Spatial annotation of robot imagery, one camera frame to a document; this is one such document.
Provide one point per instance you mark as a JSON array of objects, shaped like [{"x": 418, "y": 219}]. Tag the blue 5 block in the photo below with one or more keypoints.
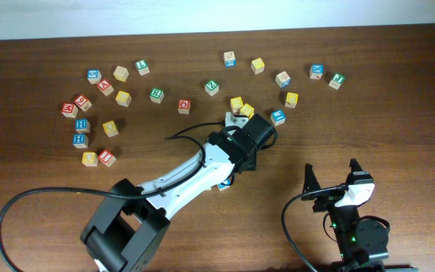
[{"x": 94, "y": 76}]

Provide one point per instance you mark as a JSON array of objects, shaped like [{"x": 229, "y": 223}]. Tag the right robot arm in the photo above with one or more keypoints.
[{"x": 362, "y": 240}]

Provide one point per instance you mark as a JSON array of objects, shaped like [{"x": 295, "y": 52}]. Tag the red M block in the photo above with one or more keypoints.
[{"x": 69, "y": 110}]

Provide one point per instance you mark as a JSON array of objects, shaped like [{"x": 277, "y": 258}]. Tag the blue I leaf block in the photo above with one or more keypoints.
[{"x": 277, "y": 117}]

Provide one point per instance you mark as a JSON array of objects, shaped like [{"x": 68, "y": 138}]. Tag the red I block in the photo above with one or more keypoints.
[{"x": 107, "y": 158}]

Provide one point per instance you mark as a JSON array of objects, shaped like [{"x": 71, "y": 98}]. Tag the red 9 block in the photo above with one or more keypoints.
[{"x": 83, "y": 103}]

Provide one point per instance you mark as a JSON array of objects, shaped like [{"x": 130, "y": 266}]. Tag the green L block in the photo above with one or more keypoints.
[{"x": 142, "y": 67}]

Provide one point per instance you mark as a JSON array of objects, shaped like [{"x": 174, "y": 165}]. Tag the blue H block upper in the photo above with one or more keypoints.
[{"x": 82, "y": 126}]

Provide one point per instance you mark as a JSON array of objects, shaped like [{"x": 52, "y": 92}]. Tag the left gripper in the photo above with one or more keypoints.
[{"x": 251, "y": 162}]

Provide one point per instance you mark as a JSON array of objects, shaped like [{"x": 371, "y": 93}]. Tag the blue H block lower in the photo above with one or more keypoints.
[{"x": 80, "y": 140}]

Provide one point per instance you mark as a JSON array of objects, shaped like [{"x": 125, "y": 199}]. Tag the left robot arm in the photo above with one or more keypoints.
[{"x": 128, "y": 226}]

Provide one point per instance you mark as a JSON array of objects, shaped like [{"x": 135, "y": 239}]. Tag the green J block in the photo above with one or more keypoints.
[{"x": 336, "y": 81}]

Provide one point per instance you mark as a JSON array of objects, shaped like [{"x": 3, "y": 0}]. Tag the blue P block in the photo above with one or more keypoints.
[{"x": 224, "y": 185}]

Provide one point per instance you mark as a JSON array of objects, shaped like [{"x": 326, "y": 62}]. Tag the yellow block back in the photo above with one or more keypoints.
[{"x": 236, "y": 104}]

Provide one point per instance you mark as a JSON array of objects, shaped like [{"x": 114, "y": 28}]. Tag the blue h block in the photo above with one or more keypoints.
[
  {"x": 80, "y": 140},
  {"x": 82, "y": 126}
]

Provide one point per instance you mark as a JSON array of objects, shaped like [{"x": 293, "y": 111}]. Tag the green B block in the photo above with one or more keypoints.
[{"x": 157, "y": 95}]

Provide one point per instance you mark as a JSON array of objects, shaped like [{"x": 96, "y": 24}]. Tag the yellow block with crayon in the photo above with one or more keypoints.
[{"x": 291, "y": 100}]

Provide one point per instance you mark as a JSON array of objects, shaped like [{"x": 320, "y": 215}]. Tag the red O block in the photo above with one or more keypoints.
[{"x": 184, "y": 106}]

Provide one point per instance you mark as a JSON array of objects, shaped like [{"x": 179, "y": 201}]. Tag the yellow block left middle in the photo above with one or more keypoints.
[{"x": 110, "y": 129}]

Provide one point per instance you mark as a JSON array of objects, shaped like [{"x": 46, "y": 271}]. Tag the yellow top far block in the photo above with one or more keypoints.
[{"x": 257, "y": 66}]

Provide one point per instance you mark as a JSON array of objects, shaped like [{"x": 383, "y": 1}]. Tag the blue side far block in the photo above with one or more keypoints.
[{"x": 229, "y": 59}]

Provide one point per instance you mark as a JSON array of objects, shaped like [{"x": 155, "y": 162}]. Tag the yellow block left lower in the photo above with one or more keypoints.
[{"x": 89, "y": 159}]

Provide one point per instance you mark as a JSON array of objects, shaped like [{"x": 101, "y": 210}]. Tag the green Z block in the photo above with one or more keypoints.
[{"x": 212, "y": 87}]

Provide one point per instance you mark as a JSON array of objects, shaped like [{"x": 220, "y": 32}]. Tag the red A block left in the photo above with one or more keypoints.
[{"x": 105, "y": 87}]

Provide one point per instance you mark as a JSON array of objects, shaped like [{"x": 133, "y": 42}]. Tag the yellow block left upper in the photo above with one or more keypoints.
[{"x": 123, "y": 98}]

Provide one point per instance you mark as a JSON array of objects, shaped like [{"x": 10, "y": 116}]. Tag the blue X block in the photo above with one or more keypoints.
[{"x": 316, "y": 71}]

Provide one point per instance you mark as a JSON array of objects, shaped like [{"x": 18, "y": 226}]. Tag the plain wooden yellow block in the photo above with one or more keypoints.
[{"x": 120, "y": 73}]

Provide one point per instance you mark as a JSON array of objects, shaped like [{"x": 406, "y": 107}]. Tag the blue D wooden block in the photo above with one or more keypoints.
[{"x": 283, "y": 79}]

